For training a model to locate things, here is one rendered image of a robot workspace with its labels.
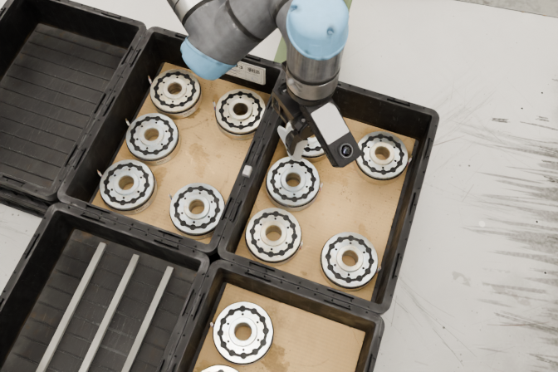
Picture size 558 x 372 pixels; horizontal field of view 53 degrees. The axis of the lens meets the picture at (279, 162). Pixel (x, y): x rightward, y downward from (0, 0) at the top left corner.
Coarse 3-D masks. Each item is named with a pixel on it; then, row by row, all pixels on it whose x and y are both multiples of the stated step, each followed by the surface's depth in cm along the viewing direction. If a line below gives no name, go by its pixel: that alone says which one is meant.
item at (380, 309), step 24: (384, 96) 107; (432, 120) 105; (264, 144) 103; (432, 144) 103; (240, 192) 99; (408, 216) 97; (240, 264) 94; (264, 264) 94; (312, 288) 92; (384, 312) 91
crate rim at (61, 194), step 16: (160, 32) 113; (176, 32) 113; (144, 48) 111; (128, 64) 110; (272, 64) 110; (128, 80) 109; (112, 96) 106; (96, 128) 104; (256, 144) 103; (80, 160) 102; (240, 176) 100; (64, 192) 98; (80, 208) 97; (224, 208) 98; (128, 224) 96; (144, 224) 96; (224, 224) 96; (176, 240) 95; (192, 240) 95
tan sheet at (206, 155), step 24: (192, 72) 121; (216, 96) 118; (264, 96) 118; (192, 120) 116; (192, 144) 114; (216, 144) 114; (240, 144) 114; (168, 168) 111; (192, 168) 112; (216, 168) 112; (240, 168) 112; (168, 192) 109; (144, 216) 107; (168, 216) 107
